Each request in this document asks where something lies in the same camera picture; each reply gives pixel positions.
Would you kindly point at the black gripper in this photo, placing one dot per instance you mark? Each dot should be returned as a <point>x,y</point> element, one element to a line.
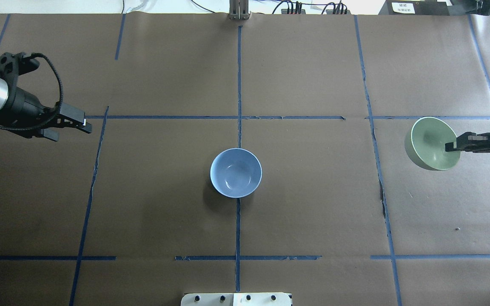
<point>27,106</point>

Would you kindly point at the green bowl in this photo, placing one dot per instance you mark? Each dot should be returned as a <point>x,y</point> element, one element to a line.
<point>425,144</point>

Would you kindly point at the blue bowl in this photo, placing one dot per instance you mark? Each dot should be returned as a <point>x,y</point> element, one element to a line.
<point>236,173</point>

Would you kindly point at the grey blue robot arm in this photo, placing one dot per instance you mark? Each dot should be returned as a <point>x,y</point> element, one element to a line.
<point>22,113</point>

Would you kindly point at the black box with label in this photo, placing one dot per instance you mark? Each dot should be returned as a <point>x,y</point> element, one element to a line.
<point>414,7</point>

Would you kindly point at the black power strip right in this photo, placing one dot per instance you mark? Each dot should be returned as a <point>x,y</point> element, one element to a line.
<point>333,8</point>

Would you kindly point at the black power strip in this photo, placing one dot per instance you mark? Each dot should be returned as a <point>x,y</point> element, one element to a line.
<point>288,7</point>
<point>333,8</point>

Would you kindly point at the black power strip left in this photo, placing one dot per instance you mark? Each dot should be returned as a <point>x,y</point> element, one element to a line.
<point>288,7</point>

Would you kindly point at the aluminium frame post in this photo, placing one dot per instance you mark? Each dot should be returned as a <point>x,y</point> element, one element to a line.
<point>239,10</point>

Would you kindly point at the white pedestal base plate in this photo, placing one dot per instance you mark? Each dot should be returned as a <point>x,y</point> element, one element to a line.
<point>238,299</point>

